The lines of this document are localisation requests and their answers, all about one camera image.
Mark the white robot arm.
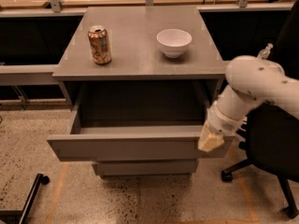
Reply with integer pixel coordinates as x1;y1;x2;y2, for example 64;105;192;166
198;56;299;152

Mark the grey top drawer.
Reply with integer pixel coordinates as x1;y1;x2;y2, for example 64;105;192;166
48;81;228;162

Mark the black office chair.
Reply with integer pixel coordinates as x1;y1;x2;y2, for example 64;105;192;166
221;0;299;218

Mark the white ceramic bowl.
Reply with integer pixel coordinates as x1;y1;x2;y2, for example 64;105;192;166
156;29;192;58

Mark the black metal floor frame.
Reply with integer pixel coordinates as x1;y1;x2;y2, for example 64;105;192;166
0;174;50;224

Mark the grey drawer cabinet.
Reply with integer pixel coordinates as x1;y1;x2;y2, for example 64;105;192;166
51;5;230;129

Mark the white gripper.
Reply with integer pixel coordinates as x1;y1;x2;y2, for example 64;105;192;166
197;102;243;152

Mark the orange soda can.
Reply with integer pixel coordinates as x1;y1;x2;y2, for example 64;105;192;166
88;25;112;65

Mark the clear plastic bottle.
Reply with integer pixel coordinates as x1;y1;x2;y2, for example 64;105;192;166
257;43;274;60

